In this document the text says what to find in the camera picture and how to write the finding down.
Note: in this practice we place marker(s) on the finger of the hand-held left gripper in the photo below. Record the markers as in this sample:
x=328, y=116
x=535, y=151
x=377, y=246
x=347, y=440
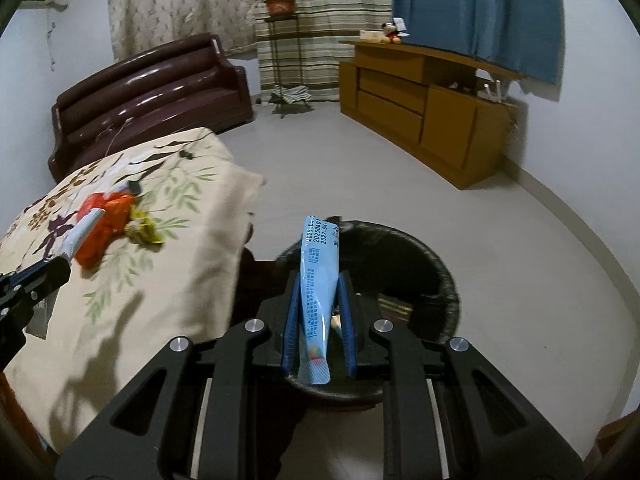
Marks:
x=50, y=275
x=10, y=335

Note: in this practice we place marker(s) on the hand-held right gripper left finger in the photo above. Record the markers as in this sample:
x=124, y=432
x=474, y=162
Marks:
x=289, y=325

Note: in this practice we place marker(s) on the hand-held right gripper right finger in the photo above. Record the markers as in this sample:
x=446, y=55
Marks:
x=348, y=330

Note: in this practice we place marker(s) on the light blue tube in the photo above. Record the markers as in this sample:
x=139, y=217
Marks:
x=80, y=232

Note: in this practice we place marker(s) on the light blue sachet packet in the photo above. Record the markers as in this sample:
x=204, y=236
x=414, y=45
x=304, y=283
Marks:
x=317, y=280

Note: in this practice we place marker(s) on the black trash bin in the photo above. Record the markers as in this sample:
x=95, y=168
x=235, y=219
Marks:
x=415, y=270

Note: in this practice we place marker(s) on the yellow wrapper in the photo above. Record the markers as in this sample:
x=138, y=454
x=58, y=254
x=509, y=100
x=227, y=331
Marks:
x=142, y=227

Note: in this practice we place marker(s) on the floral beige blanket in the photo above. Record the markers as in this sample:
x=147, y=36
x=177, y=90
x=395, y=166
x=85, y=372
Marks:
x=165, y=270

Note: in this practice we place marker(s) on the dark red leather sofa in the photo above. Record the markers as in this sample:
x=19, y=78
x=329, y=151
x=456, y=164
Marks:
x=150, y=85

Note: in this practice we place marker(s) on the wooden cabinet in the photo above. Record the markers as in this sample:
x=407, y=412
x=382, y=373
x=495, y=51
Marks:
x=450, y=130

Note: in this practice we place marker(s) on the folded striped cloth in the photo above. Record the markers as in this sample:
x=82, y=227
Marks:
x=292, y=94

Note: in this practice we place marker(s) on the white router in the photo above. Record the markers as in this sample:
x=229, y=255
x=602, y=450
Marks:
x=492, y=89

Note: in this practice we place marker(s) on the beige tissue box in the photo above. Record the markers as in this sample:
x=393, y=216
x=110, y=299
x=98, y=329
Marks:
x=370, y=35

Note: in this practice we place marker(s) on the plush toy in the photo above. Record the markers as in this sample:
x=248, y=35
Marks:
x=392, y=32

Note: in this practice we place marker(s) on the cream patterned curtain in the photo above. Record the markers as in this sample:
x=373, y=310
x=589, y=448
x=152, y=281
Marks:
x=175, y=0

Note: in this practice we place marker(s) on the metal plant stand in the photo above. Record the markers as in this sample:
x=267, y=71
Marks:
x=281, y=17

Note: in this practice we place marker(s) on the striped curtain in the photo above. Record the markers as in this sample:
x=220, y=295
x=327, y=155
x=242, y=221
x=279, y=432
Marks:
x=340, y=10

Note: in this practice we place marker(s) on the blue curtain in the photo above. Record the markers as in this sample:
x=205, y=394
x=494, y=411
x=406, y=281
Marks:
x=475, y=5

